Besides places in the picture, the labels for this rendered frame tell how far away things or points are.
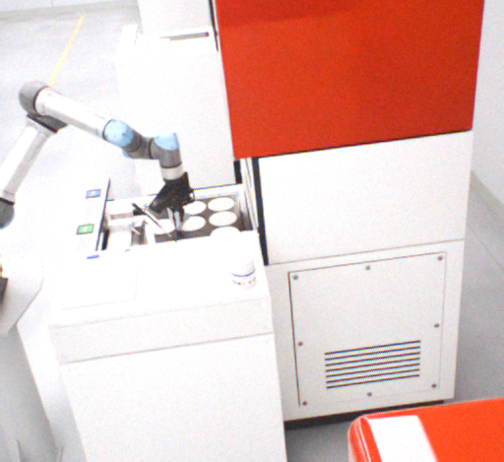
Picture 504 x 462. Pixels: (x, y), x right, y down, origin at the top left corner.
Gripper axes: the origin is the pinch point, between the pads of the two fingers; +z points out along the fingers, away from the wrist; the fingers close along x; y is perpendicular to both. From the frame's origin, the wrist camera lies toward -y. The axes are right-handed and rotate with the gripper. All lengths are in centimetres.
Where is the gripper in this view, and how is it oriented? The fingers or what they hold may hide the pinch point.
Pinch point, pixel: (176, 229)
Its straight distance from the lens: 233.9
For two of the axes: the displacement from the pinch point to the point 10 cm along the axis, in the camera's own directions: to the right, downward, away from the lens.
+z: 0.9, 8.6, 5.0
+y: 6.7, -4.2, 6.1
